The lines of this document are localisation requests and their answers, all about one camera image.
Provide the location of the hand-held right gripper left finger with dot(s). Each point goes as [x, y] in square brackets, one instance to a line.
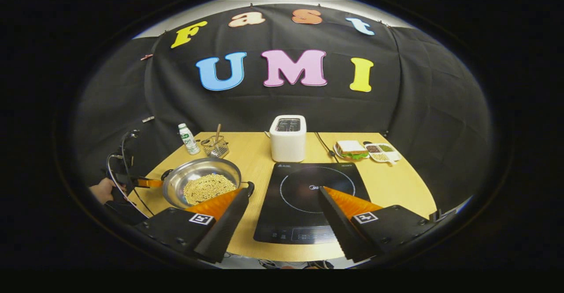
[220, 231]

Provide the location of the white toaster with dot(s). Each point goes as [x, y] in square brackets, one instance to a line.
[287, 145]

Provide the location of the steel pot with soybeans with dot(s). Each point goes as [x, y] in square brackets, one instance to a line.
[194, 174]

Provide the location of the wooden stick utensil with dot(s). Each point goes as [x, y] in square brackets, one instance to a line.
[217, 134]

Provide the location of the sandwich with lettuce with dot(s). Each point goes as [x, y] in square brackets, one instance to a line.
[351, 148]

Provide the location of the black backdrop cloth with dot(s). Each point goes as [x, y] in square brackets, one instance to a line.
[432, 108]

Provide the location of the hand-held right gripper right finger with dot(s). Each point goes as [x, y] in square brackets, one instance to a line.
[341, 227]

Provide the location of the white bottle green label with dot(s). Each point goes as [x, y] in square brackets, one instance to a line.
[189, 141]

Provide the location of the white divided dish with beans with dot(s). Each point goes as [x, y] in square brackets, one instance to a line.
[382, 152]

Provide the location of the white sandwich plate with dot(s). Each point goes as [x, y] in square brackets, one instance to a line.
[337, 153]

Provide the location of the black induction cooktop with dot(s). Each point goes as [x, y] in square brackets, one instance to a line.
[304, 187]

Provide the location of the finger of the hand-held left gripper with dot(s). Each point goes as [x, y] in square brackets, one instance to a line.
[147, 182]

